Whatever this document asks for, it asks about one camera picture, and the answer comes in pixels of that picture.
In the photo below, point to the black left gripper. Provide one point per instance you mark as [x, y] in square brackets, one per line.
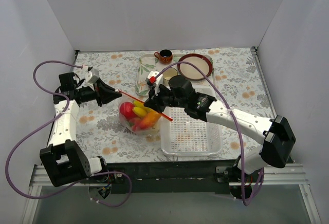
[98, 93]

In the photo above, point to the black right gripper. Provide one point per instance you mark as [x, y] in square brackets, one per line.
[159, 99]

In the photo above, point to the orange fake mango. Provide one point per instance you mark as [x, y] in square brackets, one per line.
[148, 121]

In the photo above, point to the yellow fake banana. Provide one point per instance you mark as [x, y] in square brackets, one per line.
[139, 109]

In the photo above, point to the clear zip top bag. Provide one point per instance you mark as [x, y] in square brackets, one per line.
[131, 125]

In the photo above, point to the red fake apple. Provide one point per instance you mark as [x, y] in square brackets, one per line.
[126, 109]

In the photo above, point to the white plastic basket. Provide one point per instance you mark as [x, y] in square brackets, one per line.
[185, 136]

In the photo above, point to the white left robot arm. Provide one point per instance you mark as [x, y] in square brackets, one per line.
[63, 159]

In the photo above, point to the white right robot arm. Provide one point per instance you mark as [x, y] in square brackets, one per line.
[274, 136]

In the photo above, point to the floral tablecloth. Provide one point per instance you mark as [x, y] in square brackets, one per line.
[99, 131]

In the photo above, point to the cream mug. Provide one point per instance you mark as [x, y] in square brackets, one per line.
[169, 73]

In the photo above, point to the floral serving tray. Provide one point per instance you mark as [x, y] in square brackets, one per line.
[149, 62]

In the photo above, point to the brown orange cup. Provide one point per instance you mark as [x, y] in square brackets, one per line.
[164, 56]

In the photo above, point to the red rimmed cream plate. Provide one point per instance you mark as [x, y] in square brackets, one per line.
[195, 66]

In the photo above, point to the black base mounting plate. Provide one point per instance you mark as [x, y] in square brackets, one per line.
[217, 176]

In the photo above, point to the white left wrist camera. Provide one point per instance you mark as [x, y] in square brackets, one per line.
[91, 77]

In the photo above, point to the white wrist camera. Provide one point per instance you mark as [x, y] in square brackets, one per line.
[154, 78]
[91, 77]

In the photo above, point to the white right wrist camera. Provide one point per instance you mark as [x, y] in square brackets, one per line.
[154, 78]

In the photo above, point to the aluminium frame rail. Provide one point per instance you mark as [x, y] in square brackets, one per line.
[292, 174]

